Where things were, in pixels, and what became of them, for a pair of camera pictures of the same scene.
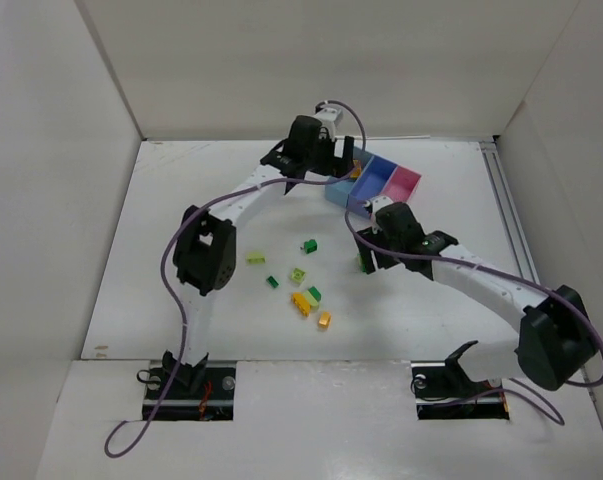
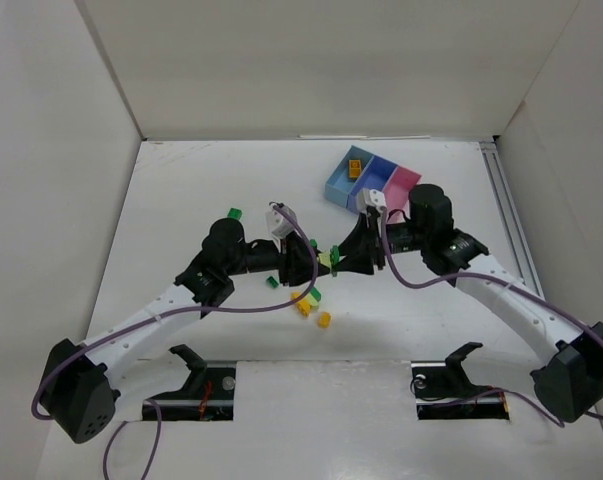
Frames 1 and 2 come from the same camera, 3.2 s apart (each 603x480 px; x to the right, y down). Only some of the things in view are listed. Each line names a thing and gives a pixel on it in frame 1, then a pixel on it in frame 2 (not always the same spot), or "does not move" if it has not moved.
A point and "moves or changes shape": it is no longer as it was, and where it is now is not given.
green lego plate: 360,262 moves or changes shape
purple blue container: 372,184 does not move
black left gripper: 342,156 -> 288,261
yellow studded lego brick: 301,303 does not move
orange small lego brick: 324,320 does not move
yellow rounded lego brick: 357,170 does not move
